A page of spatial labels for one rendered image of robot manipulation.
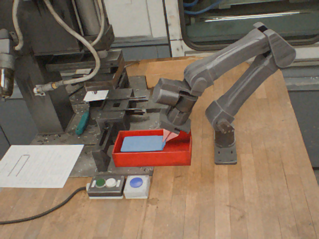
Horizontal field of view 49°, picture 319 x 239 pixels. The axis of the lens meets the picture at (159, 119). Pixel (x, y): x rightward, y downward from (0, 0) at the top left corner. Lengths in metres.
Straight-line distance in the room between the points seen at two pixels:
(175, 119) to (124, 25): 0.92
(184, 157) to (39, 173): 0.50
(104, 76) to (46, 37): 0.22
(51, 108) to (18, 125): 1.19
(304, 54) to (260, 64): 0.79
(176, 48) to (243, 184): 0.94
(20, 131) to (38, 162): 1.25
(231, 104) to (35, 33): 0.66
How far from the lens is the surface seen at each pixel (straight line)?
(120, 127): 1.26
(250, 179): 1.08
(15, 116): 2.48
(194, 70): 0.98
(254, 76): 1.06
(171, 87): 0.98
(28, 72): 1.30
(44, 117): 1.39
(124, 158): 1.14
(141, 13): 1.82
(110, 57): 1.22
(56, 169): 1.25
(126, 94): 1.37
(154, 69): 1.62
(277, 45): 1.02
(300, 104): 2.00
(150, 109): 1.37
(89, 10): 1.14
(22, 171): 1.31
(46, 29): 1.19
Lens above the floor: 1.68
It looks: 36 degrees down
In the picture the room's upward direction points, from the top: 10 degrees counter-clockwise
